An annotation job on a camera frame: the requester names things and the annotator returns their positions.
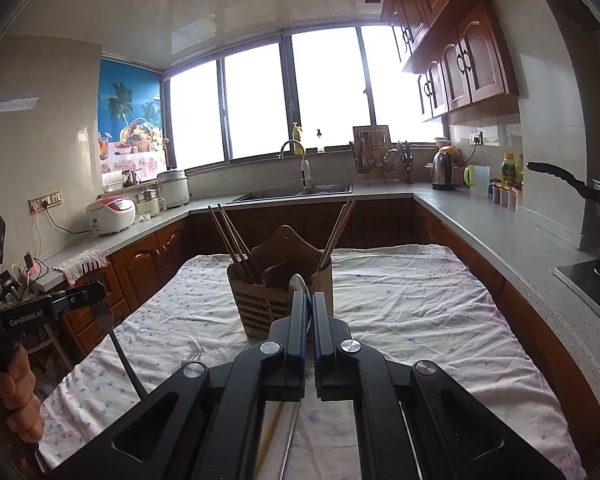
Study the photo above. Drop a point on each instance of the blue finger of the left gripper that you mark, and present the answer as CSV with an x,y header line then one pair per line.
x,y
85,296

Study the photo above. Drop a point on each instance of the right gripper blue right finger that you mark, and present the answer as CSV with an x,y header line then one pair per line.
x,y
333,374

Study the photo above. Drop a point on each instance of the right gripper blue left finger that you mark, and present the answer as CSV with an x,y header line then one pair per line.
x,y
288,376

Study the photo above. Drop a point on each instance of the dark steel fork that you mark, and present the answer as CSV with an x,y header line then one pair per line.
x,y
105,319

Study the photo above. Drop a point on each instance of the steel spoon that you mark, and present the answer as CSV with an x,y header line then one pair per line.
x,y
298,284

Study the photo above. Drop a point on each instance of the left hand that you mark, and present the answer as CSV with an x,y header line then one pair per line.
x,y
23,407

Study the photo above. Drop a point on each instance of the lower wooden cabinets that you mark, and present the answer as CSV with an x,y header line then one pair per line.
x,y
135,273

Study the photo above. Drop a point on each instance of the pink white dish towel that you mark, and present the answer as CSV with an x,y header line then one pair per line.
x,y
74,268

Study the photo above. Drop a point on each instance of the right steel chopstick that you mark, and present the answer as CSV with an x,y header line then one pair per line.
x,y
288,441

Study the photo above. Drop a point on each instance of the wooden utensil holder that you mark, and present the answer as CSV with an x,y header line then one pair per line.
x,y
262,296

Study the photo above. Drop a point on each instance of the wooden bamboo chopstick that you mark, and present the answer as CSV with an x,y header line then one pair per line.
x,y
266,440

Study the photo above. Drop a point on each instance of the shiny steel fork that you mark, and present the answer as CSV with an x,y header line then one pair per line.
x,y
192,357

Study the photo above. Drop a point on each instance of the floral white tablecloth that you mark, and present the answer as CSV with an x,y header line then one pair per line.
x,y
411,302

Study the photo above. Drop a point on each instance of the white red rice cooker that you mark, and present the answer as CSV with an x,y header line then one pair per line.
x,y
110,215

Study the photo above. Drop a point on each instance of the chopsticks in holder left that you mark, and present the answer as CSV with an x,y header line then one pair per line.
x,y
230,241

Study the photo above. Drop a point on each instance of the chopsticks in holder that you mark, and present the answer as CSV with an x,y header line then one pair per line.
x,y
334,236
230,241

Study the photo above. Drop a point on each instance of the chopsticks in holder right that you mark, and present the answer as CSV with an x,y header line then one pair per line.
x,y
334,236

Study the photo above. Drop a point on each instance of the small white blender appliance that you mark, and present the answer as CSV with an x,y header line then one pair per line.
x,y
149,203

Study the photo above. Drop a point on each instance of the white tall rice cooker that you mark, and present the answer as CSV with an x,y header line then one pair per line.
x,y
173,187

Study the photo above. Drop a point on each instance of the knife rack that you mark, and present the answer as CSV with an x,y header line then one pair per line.
x,y
373,152

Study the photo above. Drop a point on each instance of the tropical fruit poster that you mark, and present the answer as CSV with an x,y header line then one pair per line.
x,y
129,121

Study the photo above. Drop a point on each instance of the yellow soap bottle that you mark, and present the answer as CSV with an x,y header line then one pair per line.
x,y
296,135

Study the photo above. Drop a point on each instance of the steel electric kettle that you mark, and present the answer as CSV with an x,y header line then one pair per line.
x,y
442,172

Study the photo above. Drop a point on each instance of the green lid white pitcher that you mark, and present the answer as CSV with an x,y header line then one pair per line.
x,y
477,178

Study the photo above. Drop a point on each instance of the oil bottle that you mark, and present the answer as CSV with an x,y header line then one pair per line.
x,y
508,170

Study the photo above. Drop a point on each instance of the wall power strip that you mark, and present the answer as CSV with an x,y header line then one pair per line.
x,y
43,202

